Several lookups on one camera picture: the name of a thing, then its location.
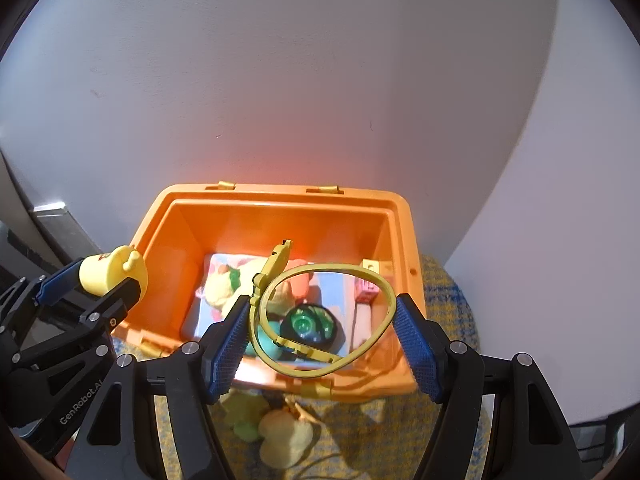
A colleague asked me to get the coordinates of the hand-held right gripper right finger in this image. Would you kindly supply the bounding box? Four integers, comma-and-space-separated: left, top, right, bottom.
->
394, 292, 576, 480

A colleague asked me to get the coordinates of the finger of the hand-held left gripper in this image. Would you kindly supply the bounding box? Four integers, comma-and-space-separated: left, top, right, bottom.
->
0, 259, 83, 341
12, 276, 142, 368

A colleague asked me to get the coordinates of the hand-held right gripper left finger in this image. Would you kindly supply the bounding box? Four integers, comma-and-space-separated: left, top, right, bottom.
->
65, 294, 251, 480

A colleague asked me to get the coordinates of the yellow toy cup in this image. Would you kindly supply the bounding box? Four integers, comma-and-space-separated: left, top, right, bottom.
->
79, 245, 149, 301

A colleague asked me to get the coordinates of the teal star plush toy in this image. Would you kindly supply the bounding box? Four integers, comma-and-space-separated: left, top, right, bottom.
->
243, 330, 296, 361

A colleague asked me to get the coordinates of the yellow chick plush toy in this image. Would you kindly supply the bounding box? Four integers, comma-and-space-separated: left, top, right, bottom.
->
197, 257, 311, 321

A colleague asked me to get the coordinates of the small pink box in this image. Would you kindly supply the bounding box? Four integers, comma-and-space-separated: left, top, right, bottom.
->
354, 280, 382, 306

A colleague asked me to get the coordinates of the dark green shiny ball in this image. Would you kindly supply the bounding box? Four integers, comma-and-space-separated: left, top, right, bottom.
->
279, 302, 346, 356

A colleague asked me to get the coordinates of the yellow buckled collar strap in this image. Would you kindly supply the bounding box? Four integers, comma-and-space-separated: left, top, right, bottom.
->
248, 239, 396, 376

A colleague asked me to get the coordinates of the orange plastic storage box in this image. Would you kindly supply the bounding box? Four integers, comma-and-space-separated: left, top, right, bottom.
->
111, 180, 427, 403

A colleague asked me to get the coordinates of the yellow blue plaid blanket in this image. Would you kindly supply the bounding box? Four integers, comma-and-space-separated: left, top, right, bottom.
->
107, 252, 493, 480

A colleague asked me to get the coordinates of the green translucent frog toy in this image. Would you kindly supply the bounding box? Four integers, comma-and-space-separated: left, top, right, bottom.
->
220, 392, 271, 443

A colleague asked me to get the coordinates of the white flat panel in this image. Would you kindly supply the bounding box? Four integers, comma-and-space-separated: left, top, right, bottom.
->
27, 200, 71, 218

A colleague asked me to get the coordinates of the pale green translucent toy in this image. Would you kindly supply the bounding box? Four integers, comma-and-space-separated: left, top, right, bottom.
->
257, 405, 316, 470

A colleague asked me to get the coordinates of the dark furniture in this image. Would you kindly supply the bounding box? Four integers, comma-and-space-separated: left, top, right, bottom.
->
570, 410, 631, 466

